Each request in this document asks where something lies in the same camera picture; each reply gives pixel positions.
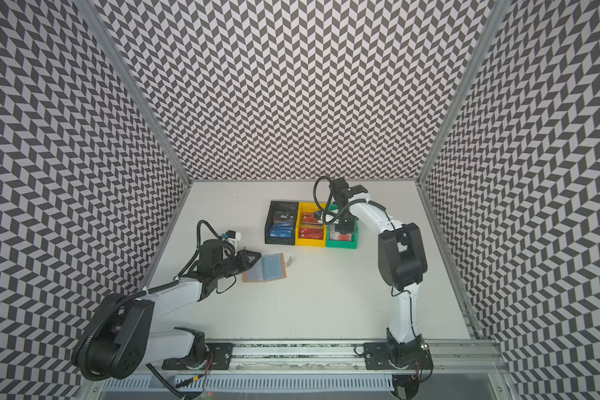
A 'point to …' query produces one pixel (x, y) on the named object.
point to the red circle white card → (336, 236)
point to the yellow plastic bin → (309, 207)
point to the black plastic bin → (281, 206)
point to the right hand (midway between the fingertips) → (349, 225)
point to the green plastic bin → (350, 244)
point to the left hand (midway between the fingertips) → (261, 257)
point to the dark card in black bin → (284, 216)
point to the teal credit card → (272, 266)
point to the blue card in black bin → (281, 230)
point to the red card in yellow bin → (309, 217)
